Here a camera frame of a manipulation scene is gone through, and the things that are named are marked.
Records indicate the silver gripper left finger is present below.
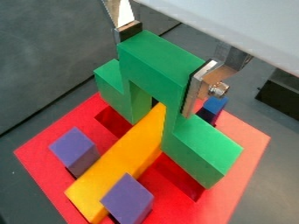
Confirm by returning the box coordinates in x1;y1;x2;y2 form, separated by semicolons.
102;0;143;44

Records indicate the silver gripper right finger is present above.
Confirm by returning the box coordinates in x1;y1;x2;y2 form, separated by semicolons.
182;43;254;118

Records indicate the green arch-shaped block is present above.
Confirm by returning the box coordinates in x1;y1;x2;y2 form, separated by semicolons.
94;31;242;189

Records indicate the red board with slots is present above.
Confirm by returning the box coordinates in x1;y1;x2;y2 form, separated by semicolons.
15;94;270;224

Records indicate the blue block right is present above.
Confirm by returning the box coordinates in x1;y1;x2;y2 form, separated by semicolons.
196;96;229;126

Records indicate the blue block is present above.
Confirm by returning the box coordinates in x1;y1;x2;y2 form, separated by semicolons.
196;96;229;126
100;173;155;224

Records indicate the yellow long block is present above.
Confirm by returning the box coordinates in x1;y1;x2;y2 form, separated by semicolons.
64;103;166;224

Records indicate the purple block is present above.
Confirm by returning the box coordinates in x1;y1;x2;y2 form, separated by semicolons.
50;127;100;178

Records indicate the blue block left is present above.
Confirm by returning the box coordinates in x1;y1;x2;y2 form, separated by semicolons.
100;173;155;224

